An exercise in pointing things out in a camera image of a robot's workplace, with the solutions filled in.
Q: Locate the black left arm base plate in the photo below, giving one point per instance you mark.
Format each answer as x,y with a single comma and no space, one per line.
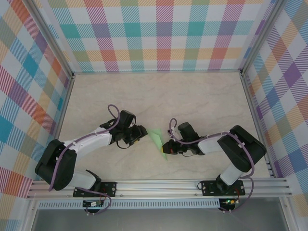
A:
109,190

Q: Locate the aluminium frame rail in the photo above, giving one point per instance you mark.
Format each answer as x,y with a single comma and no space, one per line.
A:
156,72
255,120
63,106

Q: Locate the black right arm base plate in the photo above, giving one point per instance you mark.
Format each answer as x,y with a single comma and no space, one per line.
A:
209,188

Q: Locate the aluminium frame post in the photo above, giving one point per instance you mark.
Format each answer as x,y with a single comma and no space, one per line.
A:
261,36
287,216
49,36
30,216

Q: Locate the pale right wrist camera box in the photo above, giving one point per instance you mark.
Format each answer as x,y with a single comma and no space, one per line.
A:
173,132

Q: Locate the small circuit board green light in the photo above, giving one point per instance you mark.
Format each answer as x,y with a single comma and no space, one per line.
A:
229,201

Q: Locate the light green paper sheet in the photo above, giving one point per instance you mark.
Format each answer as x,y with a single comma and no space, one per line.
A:
156,138

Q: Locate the wide aluminium mounting rail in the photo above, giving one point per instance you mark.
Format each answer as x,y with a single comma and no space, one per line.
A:
156,188

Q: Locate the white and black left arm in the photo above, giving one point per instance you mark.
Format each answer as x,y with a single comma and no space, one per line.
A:
91,142

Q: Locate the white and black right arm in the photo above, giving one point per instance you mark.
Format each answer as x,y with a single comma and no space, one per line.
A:
209,146

